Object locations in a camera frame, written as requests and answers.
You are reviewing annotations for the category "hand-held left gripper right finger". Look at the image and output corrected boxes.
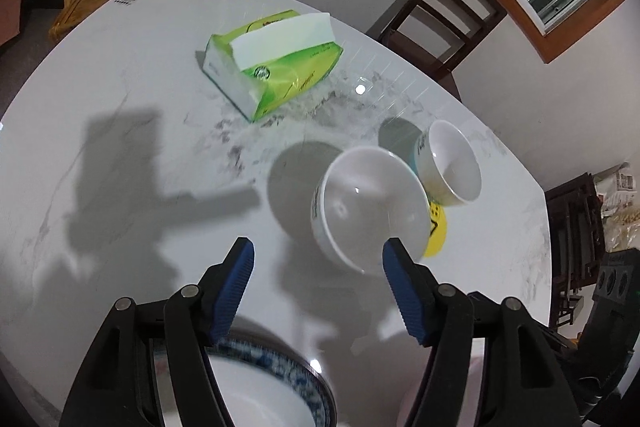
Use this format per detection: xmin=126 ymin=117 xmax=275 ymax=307
xmin=382 ymin=237 xmax=583 ymax=427

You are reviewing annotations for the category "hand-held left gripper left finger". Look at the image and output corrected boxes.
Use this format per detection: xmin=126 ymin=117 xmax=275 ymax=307
xmin=59 ymin=237 xmax=256 ymax=427

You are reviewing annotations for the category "blue floral plate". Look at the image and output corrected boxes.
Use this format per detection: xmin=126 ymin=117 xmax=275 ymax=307
xmin=150 ymin=337 xmax=337 ymax=427

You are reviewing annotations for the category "large white ribbed bowl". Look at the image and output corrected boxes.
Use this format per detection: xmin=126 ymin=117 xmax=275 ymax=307
xmin=311 ymin=146 xmax=432 ymax=277

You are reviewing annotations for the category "small white striped bowl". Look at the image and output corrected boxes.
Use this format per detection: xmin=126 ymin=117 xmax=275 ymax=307
xmin=411 ymin=119 xmax=482 ymax=206

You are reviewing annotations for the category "yellow sticker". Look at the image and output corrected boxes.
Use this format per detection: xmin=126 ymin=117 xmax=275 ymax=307
xmin=422 ymin=202 xmax=448 ymax=259

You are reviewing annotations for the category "dark carved wooden chair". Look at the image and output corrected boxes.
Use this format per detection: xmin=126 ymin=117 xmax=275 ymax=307
xmin=544 ymin=172 xmax=608 ymax=330

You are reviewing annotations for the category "white printed bag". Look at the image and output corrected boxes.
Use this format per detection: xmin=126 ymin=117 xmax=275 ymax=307
xmin=602 ymin=163 xmax=640 ymax=212

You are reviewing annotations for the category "green tissue pack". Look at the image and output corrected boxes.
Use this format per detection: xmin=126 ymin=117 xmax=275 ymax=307
xmin=201 ymin=9 xmax=345 ymax=124

